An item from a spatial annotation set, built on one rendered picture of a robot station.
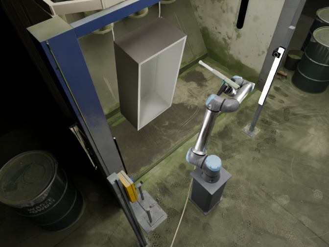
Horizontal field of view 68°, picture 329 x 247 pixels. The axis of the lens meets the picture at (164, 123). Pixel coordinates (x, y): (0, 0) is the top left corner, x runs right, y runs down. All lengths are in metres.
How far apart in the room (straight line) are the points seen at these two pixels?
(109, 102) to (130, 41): 1.64
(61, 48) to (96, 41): 2.39
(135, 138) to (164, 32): 1.70
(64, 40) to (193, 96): 2.96
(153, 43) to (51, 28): 1.12
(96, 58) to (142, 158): 1.58
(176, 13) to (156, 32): 2.06
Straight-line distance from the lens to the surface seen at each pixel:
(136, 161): 3.35
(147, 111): 3.26
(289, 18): 3.69
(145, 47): 2.28
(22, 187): 2.66
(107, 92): 3.77
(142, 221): 2.24
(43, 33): 1.41
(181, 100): 4.00
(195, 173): 2.56
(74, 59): 1.45
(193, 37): 4.62
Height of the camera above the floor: 2.92
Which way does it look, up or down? 51 degrees down
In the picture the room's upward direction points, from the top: 4 degrees counter-clockwise
